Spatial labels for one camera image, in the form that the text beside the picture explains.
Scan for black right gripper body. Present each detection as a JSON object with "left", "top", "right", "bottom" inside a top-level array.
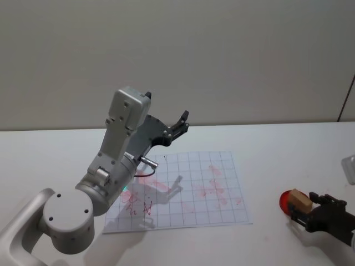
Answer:
[{"left": 304, "top": 199, "right": 355, "bottom": 246}]

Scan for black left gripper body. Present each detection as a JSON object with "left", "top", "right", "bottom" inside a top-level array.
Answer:
[{"left": 125, "top": 113, "right": 174, "bottom": 165}]

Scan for red stamp with wooden block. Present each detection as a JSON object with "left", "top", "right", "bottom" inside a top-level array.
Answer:
[{"left": 278, "top": 188, "right": 314, "bottom": 220}]

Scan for white grid paper sheet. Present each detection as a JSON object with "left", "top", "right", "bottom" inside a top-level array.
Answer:
[{"left": 102, "top": 150, "right": 254, "bottom": 235}]

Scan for thin cable with silver plug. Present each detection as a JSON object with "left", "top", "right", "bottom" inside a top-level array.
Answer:
[{"left": 134, "top": 156, "right": 159, "bottom": 178}]

